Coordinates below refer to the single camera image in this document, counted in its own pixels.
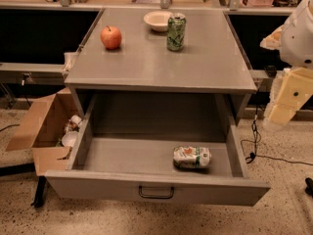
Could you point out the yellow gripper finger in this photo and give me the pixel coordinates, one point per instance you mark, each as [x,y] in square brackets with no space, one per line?
[289,93]
[273,40]

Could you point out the crushed white green 7up can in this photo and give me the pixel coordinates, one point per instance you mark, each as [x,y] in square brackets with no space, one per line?
[191,157]

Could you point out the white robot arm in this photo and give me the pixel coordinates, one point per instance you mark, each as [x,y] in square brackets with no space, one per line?
[296,43]

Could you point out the upright green soda can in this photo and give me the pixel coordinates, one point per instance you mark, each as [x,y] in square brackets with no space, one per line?
[176,31]

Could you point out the open grey top drawer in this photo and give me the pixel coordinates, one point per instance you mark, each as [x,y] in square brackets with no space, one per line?
[127,140]

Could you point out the black phone on ledge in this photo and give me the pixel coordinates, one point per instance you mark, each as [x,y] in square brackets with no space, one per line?
[271,71]

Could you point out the white ceramic bowl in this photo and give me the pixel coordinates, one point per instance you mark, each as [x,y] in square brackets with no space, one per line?
[157,20]

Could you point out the grey metal cabinet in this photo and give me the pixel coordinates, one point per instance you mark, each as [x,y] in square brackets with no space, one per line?
[210,61]

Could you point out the red apple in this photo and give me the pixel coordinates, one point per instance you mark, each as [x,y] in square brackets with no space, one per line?
[111,37]

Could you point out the white cup in box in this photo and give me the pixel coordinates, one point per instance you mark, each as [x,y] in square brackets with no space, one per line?
[76,120]

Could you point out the white lid in box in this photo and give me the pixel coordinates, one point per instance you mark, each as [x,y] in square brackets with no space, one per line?
[69,138]

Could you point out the brown cardboard box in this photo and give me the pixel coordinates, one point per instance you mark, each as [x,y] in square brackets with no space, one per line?
[42,128]

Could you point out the black stand leg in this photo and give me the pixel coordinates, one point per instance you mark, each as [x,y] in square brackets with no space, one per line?
[39,198]

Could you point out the black drawer handle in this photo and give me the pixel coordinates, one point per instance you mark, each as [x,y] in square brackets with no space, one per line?
[156,193]

